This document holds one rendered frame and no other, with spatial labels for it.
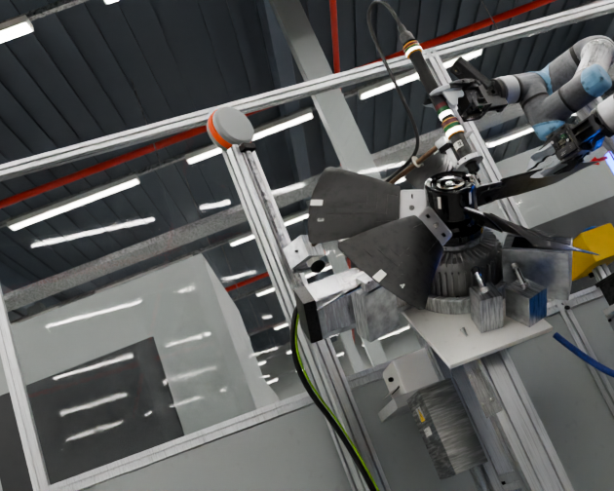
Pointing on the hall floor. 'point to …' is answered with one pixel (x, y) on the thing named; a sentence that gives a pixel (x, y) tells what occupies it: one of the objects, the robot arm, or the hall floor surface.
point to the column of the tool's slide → (338, 386)
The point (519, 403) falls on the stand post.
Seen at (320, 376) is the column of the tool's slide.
